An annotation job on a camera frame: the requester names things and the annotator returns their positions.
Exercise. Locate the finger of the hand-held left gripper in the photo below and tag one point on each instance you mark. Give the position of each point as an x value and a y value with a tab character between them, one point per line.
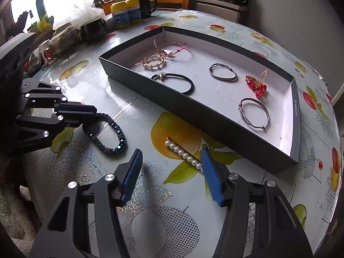
48	127
78	110

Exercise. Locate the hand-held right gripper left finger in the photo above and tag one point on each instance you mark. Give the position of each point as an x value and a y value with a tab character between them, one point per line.
131	177

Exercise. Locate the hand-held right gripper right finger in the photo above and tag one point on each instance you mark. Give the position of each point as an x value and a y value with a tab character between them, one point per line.
212	177

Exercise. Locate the pearl hair pin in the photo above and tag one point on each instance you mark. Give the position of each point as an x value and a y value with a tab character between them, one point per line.
178	150

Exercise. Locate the black shallow box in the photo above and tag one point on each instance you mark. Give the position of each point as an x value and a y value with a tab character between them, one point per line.
188	113

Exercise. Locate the silver bangle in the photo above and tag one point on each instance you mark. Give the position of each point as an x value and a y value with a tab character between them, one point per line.
264	127
230	68

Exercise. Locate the red bead gold ornament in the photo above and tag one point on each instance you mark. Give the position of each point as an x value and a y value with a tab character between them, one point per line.
259	87

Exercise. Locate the glass container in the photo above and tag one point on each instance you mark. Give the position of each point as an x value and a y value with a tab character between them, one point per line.
63	43

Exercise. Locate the clear plastic bag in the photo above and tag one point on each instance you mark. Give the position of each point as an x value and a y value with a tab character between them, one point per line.
78	13

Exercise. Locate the yellow lid bottle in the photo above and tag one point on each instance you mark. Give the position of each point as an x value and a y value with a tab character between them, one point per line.
119	16
134	10

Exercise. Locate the black mug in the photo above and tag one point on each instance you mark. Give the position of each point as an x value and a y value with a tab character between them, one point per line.
145	6

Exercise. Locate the grey cabinet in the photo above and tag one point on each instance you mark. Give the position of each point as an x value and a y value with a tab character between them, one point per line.
217	8

